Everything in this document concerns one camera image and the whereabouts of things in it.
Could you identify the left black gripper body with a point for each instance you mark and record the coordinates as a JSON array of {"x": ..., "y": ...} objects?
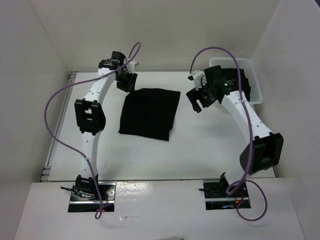
[{"x": 125, "y": 72}]

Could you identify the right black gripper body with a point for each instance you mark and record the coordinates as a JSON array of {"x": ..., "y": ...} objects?
[{"x": 206, "y": 94}]

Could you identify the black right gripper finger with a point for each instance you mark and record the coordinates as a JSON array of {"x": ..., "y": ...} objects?
[
  {"x": 193, "y": 96},
  {"x": 206, "y": 102}
]

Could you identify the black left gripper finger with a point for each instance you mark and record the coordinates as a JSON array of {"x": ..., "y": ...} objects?
[
  {"x": 132, "y": 82},
  {"x": 122, "y": 82}
]

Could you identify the black skirt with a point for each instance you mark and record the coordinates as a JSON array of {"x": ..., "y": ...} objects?
[{"x": 149, "y": 113}]

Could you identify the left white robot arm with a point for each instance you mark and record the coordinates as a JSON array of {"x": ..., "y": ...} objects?
[{"x": 91, "y": 119}]

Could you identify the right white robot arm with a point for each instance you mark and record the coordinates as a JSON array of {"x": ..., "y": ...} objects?
[{"x": 263, "y": 146}]

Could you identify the white plastic basket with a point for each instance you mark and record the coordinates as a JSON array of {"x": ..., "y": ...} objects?
[{"x": 249, "y": 80}]

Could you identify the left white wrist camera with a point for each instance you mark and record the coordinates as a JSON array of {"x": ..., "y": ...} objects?
[{"x": 131, "y": 66}]

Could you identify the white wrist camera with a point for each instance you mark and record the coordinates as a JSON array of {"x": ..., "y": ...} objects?
[
  {"x": 199, "y": 79},
  {"x": 131, "y": 66}
]

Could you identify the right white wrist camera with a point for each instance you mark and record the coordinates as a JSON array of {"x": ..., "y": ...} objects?
[{"x": 199, "y": 79}]

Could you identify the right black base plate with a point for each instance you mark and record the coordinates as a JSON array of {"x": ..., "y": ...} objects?
[{"x": 216, "y": 198}]

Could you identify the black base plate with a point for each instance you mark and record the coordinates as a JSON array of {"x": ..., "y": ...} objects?
[
  {"x": 216, "y": 198},
  {"x": 81, "y": 202}
]

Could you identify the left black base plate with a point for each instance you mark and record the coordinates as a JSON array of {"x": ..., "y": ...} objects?
[{"x": 81, "y": 202}]

